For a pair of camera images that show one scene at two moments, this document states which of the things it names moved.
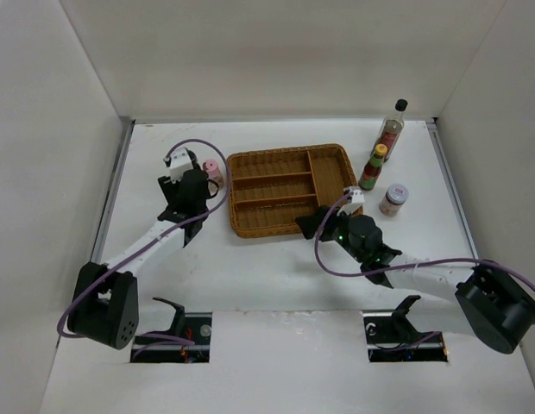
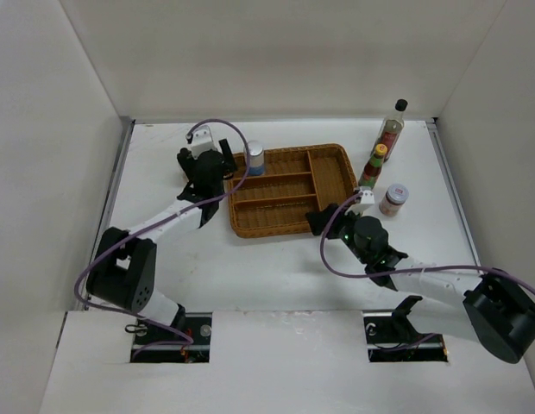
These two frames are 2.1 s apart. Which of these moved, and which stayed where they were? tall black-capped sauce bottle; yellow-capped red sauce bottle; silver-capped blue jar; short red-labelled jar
Moved: silver-capped blue jar
Stayed: short red-labelled jar; yellow-capped red sauce bottle; tall black-capped sauce bottle
